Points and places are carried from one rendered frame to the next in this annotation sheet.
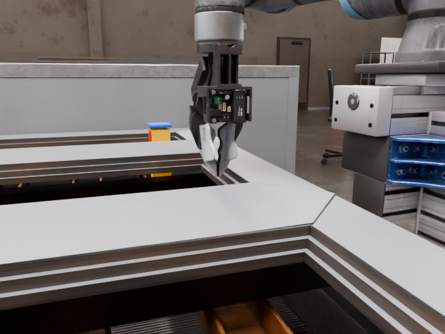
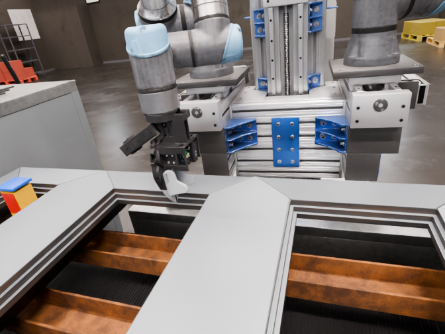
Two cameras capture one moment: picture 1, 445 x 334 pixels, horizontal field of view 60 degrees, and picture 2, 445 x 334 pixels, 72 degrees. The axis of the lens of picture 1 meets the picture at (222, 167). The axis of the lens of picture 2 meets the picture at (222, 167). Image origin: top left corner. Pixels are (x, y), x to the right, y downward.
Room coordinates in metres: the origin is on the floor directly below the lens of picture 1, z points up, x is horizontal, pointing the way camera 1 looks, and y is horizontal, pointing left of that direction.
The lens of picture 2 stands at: (0.18, 0.41, 1.21)
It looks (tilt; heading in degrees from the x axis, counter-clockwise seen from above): 26 degrees down; 308
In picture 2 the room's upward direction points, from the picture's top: 7 degrees counter-clockwise
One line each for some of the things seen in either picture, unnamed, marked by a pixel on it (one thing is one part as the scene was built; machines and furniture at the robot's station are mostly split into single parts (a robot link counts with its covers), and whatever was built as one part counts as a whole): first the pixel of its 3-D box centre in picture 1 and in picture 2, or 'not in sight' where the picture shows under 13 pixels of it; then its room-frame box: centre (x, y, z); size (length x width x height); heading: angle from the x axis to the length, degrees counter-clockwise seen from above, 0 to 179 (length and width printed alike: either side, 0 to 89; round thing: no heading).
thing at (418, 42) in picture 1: (436, 38); (210, 59); (0.83, -0.44, 1.09); 0.15 x 0.15 x 0.10
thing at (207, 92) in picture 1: (220, 85); (171, 139); (0.62, 0.00, 1.00); 0.09 x 0.08 x 0.12; 18
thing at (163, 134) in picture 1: (160, 162); (30, 217); (1.05, 0.17, 0.78); 0.05 x 0.05 x 0.19; 18
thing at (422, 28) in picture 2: not in sight; (425, 29); (0.89, -10.41, 0.22); 1.28 x 0.92 x 0.44; 110
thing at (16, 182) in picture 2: (159, 127); (14, 186); (1.05, 0.17, 0.88); 0.06 x 0.06 x 0.02; 18
